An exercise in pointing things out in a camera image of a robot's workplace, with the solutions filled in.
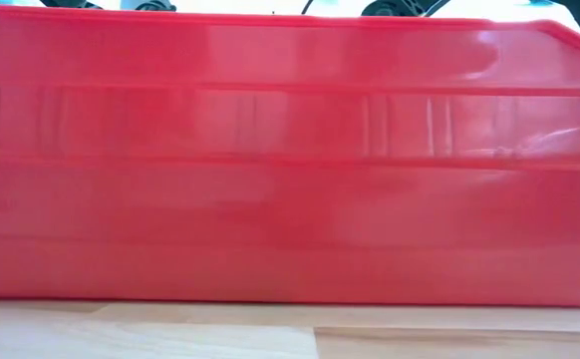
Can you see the red plastic storage bin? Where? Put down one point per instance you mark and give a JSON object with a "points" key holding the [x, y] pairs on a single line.
{"points": [[290, 174]]}

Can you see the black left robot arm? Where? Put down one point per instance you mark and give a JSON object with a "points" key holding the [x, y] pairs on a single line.
{"points": [[153, 6]]}

